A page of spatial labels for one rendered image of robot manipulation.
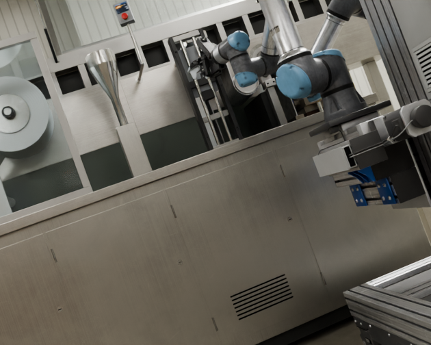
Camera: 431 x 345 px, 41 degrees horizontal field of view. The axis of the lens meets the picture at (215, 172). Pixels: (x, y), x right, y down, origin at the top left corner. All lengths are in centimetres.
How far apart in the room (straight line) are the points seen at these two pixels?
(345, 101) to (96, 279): 115
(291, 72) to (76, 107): 141
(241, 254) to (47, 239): 77
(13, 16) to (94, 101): 190
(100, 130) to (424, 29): 179
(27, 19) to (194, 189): 271
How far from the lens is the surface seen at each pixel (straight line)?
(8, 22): 473
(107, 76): 273
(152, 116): 297
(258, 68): 214
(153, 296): 233
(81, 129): 295
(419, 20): 163
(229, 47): 213
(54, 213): 229
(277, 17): 193
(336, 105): 196
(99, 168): 292
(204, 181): 235
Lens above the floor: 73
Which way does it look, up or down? 2 degrees up
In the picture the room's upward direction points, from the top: 20 degrees counter-clockwise
